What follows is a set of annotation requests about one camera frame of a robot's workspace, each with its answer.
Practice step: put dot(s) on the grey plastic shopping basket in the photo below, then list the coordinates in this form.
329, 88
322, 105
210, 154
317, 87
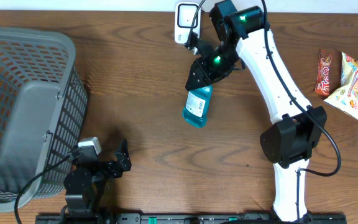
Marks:
42, 110

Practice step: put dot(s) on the wet wipes packet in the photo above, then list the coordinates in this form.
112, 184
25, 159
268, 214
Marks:
345, 98

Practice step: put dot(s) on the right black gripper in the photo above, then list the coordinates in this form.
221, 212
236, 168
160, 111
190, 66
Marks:
206, 78

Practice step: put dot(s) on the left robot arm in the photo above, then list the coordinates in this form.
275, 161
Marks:
86, 185

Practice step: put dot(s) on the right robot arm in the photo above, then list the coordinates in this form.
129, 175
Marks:
296, 125

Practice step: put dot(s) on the orange Top snack bar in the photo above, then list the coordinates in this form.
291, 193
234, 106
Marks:
322, 79

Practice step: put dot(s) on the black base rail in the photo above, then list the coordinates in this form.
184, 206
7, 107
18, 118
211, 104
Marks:
136, 218

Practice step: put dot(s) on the blue Listerine mouthwash bottle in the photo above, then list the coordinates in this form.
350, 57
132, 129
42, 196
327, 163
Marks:
196, 107

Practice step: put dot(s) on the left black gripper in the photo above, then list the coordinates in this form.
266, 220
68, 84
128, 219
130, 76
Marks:
123, 158

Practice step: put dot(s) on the white barcode scanner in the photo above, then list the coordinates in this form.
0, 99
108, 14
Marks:
184, 14

